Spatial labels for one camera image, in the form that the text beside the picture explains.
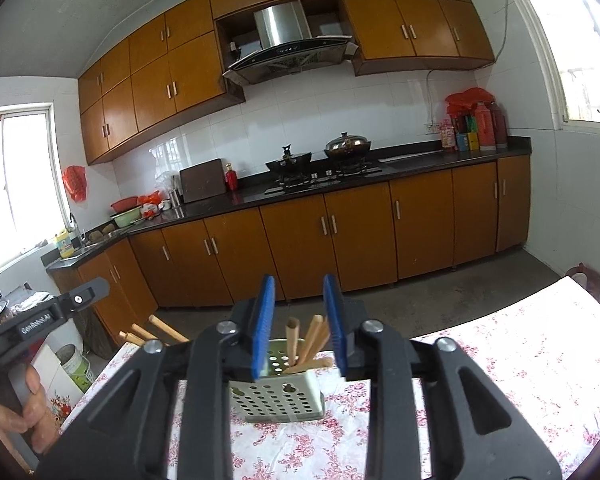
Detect dark red thermos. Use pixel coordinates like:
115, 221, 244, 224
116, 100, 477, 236
490, 101, 508, 150

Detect window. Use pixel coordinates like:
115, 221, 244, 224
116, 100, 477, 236
0, 107, 67, 272
517, 0, 600, 129

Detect black wok with ladle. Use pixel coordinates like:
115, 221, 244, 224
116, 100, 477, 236
265, 144, 312, 178

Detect yellow detergent bottle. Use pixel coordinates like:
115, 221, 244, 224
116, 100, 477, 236
55, 229, 74, 259

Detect black lidded wok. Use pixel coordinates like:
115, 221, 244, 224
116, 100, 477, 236
324, 132, 372, 164

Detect red orange thermos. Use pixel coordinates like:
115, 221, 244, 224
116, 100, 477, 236
474, 102, 496, 152

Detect green plastic basin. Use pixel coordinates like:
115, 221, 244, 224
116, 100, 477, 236
111, 206, 142, 229

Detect red plastic basin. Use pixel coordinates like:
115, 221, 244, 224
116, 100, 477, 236
110, 196, 138, 214

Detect red plastic bag on counter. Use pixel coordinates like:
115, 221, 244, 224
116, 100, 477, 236
444, 87, 495, 117

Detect white paint bucket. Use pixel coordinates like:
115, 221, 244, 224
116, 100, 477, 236
55, 344, 95, 393

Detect wooden chopstick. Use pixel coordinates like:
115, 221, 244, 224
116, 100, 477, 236
308, 320, 330, 361
148, 314, 189, 342
285, 316, 300, 366
282, 358, 334, 375
118, 332, 145, 347
297, 314, 324, 364
131, 323, 157, 340

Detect orange red bag on counter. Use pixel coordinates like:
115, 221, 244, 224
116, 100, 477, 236
137, 190, 163, 219

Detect small red bottle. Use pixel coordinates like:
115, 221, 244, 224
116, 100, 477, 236
225, 162, 238, 192

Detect brown upper wall cabinets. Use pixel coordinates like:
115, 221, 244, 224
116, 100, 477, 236
78, 0, 495, 164

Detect dark brown cutting board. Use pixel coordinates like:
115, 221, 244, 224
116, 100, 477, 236
180, 158, 226, 204

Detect black stone countertop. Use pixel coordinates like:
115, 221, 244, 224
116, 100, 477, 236
41, 136, 532, 273

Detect brown lower kitchen cabinets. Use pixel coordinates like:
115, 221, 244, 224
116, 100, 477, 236
47, 151, 531, 335

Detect floral white red tablecloth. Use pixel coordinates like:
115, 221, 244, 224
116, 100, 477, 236
38, 278, 600, 479

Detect red plastic bag on wall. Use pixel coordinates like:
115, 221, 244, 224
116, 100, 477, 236
62, 165, 87, 203

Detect green perforated utensil holder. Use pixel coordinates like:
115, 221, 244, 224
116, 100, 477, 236
230, 339, 326, 424

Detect left window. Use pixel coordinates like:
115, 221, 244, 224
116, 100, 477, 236
0, 107, 67, 272

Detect right window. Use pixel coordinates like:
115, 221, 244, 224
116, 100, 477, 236
517, 0, 600, 129

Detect steel black range hood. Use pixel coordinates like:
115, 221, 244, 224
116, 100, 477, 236
216, 0, 358, 87

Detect left hand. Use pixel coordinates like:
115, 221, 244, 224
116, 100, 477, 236
0, 365, 59, 458

